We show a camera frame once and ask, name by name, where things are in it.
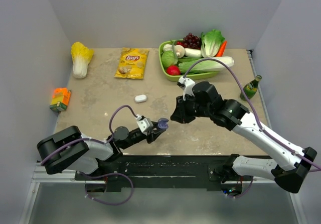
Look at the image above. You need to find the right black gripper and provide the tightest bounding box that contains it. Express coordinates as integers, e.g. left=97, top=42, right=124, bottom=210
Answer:
left=171, top=92, right=212, bottom=124

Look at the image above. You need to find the purple earbud charging case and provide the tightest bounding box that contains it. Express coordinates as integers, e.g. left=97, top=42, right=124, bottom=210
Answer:
left=157, top=118, right=169, bottom=130

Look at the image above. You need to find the white earbud charging case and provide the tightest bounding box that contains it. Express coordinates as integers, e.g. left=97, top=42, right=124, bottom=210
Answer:
left=134, top=94, right=147, bottom=103

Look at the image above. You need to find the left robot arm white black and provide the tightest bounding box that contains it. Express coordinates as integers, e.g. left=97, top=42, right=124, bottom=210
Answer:
left=37, top=118, right=169, bottom=180

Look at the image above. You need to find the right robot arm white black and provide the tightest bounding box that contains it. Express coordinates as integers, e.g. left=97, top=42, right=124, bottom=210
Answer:
left=171, top=77, right=317, bottom=193

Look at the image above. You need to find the green plastic basket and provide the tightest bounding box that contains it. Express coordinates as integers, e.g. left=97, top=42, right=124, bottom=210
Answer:
left=158, top=40, right=219, bottom=82

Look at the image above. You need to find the long green white cabbage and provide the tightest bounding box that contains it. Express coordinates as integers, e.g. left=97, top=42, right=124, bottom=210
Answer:
left=178, top=56, right=234, bottom=74

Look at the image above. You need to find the round green cabbage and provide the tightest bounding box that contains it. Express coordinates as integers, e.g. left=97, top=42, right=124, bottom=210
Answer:
left=161, top=51, right=178, bottom=68

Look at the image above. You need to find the white radish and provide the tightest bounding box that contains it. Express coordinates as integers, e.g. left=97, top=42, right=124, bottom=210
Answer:
left=185, top=48, right=203, bottom=58

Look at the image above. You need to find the white mushroom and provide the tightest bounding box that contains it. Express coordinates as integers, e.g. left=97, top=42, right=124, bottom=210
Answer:
left=163, top=44, right=185, bottom=58

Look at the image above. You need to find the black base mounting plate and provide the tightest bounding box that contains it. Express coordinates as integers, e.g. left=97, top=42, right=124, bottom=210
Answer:
left=75, top=155, right=238, bottom=193

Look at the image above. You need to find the orange carrot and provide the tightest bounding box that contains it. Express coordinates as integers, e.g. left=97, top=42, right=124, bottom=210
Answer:
left=216, top=41, right=227, bottom=57

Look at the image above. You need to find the green Perrier bottle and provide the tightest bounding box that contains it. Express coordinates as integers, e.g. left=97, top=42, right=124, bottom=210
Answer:
left=240, top=75, right=262, bottom=101

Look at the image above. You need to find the dark red grape bunch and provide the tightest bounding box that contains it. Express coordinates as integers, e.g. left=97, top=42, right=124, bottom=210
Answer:
left=180, top=33, right=202, bottom=50

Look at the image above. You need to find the yellow Lays chips bag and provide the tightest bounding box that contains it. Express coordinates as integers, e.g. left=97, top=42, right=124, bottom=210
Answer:
left=114, top=48, right=149, bottom=80

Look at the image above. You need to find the green lettuce head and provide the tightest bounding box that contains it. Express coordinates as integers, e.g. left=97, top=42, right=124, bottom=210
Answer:
left=201, top=29, right=225, bottom=58

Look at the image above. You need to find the orange juice carton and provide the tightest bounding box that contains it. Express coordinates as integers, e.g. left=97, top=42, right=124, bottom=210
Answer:
left=50, top=88, right=71, bottom=112

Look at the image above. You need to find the yellow napa cabbage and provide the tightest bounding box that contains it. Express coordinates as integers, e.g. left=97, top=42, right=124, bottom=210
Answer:
left=71, top=42, right=94, bottom=79

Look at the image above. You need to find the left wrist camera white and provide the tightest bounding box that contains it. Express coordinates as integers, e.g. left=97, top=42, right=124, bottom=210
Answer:
left=135, top=115, right=153, bottom=136

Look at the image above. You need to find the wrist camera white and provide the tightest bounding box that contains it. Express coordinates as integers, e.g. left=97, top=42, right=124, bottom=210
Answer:
left=135, top=115, right=153, bottom=136
left=177, top=76, right=196, bottom=101

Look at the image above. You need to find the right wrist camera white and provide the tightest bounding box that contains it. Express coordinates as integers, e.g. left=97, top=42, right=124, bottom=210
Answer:
left=177, top=76, right=196, bottom=101

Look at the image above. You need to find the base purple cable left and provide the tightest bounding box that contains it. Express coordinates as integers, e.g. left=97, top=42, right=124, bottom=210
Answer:
left=80, top=171, right=135, bottom=206

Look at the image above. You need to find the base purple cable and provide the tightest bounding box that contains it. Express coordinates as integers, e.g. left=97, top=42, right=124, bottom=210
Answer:
left=80, top=171, right=135, bottom=206
left=224, top=177, right=254, bottom=199

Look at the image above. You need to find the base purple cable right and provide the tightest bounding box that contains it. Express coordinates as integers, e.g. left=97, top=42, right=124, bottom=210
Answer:
left=224, top=177, right=254, bottom=199

